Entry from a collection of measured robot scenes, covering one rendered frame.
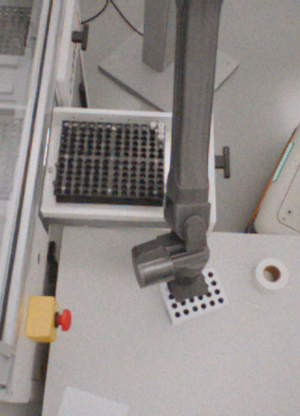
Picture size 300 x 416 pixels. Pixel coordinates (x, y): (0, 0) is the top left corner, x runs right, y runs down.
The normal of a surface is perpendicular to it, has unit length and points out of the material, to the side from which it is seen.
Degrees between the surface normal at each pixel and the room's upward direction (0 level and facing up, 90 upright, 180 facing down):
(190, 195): 45
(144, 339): 0
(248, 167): 0
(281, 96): 0
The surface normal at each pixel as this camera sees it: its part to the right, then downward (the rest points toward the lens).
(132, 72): -0.01, -0.33
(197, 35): 0.22, 0.35
